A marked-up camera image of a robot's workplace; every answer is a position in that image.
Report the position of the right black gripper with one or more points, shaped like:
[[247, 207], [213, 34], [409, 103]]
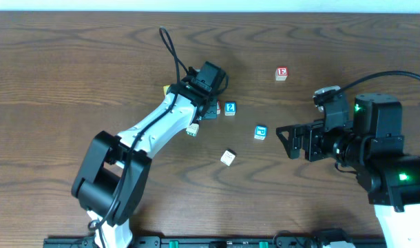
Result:
[[307, 142]]

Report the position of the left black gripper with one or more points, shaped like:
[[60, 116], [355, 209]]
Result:
[[211, 110]]

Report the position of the blue number 2 block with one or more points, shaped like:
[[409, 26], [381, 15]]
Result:
[[230, 108]]

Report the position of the white block green side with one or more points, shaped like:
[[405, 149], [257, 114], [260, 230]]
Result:
[[192, 130]]

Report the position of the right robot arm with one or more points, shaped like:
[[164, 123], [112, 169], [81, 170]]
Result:
[[369, 144]]

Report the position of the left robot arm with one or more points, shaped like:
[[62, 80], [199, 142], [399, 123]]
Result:
[[112, 177]]

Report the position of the blue letter P block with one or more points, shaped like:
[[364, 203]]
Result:
[[260, 132]]

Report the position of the yellow wooden block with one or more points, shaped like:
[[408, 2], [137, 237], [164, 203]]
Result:
[[165, 89]]

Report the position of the plain white wooden block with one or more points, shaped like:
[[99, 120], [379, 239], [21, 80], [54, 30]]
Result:
[[228, 157]]

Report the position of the red letter E block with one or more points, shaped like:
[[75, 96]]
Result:
[[281, 73]]

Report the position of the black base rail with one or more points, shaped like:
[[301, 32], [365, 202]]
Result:
[[157, 242]]

